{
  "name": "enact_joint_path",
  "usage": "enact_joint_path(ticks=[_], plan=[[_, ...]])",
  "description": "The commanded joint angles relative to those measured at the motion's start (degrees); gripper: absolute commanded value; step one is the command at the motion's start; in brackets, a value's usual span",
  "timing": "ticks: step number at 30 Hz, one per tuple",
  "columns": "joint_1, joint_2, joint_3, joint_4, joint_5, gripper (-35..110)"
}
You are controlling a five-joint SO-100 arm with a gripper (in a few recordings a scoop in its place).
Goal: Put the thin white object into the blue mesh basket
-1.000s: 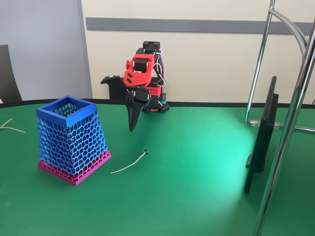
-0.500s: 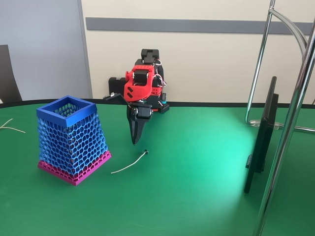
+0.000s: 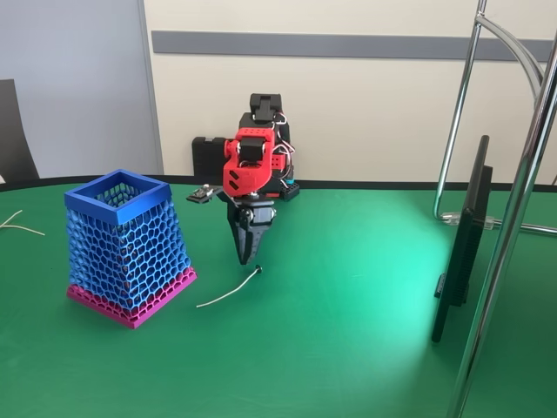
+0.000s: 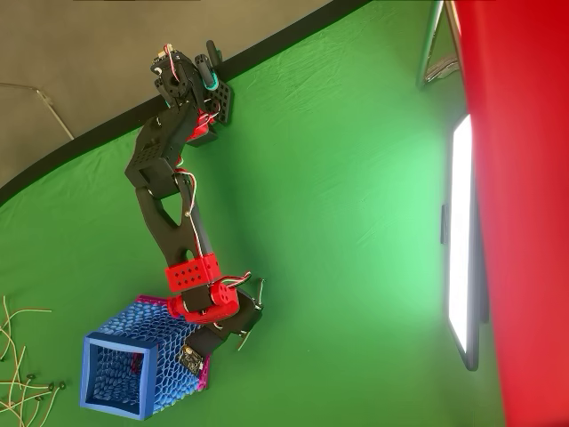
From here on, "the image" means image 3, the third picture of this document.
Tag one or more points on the clear plastic clip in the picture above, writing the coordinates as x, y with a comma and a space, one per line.
452, 216

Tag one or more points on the blue and pink lattice basket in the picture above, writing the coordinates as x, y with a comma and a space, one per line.
130, 261

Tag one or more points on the small camera board on mount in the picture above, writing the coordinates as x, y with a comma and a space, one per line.
202, 193

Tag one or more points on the green table cloth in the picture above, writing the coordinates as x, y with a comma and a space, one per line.
304, 348

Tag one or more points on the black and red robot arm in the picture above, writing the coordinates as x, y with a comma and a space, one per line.
248, 174

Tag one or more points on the grey wall rail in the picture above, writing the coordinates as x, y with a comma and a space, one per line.
348, 45

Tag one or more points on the black flat light panel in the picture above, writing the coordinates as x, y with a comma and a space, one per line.
467, 244

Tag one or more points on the white candle wick metal tab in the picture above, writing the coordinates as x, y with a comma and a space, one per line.
13, 216
258, 268
26, 230

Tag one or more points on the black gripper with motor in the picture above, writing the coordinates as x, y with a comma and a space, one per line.
253, 222

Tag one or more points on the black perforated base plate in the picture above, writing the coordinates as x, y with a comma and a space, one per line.
290, 191

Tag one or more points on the dark brown chair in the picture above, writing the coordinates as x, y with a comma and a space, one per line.
13, 139

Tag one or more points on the black plastic case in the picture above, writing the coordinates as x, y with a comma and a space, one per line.
209, 157

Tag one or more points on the chrome tube stand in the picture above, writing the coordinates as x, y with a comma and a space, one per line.
500, 261

